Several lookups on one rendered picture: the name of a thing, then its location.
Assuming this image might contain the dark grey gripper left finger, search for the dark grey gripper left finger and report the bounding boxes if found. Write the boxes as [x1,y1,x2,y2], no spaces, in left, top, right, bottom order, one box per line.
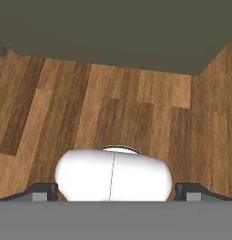
[0,182,59,203]

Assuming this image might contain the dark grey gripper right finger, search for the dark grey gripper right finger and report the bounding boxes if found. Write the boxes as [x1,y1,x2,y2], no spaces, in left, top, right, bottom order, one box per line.
[174,182,232,203]

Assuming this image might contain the dark olive cupboard run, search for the dark olive cupboard run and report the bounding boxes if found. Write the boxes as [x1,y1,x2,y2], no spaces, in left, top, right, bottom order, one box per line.
[0,0,232,77]

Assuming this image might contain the white rounded object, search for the white rounded object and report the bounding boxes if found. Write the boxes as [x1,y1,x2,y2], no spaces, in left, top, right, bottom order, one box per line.
[54,144,173,203]

